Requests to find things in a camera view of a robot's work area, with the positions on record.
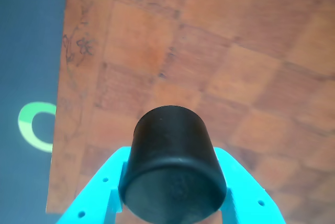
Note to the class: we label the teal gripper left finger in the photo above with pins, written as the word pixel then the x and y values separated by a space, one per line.
pixel 91 197

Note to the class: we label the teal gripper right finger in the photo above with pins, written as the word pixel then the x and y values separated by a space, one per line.
pixel 246 200

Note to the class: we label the black cylinder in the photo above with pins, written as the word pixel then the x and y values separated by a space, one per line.
pixel 170 161

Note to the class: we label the brown leather chessboard mat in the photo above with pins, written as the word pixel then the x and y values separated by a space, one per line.
pixel 209 51

